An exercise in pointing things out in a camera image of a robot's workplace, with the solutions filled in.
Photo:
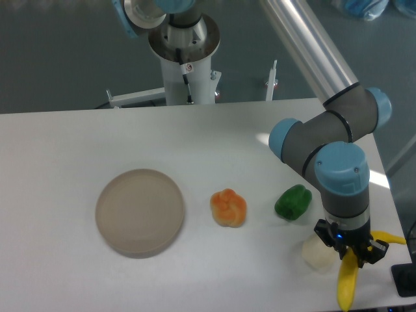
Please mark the blue plastic bag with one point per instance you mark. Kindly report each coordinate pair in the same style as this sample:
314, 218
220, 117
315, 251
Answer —
367, 10

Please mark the green toy bell pepper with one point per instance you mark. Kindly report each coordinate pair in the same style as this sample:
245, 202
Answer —
293, 203

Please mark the orange toy bread knot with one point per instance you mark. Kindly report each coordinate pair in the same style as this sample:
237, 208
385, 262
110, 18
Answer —
228, 208

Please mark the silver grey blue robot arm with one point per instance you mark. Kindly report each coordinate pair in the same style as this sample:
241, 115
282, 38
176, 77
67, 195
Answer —
322, 150

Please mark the beige round plate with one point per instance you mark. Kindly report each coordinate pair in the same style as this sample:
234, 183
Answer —
140, 212

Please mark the yellow toy banana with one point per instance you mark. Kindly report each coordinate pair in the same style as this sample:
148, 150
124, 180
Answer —
350, 264

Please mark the white toy garlic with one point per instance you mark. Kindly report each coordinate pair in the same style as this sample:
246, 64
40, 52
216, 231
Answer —
317, 255

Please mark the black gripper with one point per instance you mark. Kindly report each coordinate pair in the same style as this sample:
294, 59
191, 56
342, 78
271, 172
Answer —
367, 249

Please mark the black device at table edge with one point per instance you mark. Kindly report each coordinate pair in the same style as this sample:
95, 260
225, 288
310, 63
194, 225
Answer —
404, 278

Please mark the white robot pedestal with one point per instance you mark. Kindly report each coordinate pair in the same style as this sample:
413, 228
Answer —
185, 54

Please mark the white metal frame bracket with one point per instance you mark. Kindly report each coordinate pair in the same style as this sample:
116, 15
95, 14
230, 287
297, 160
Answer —
135, 98

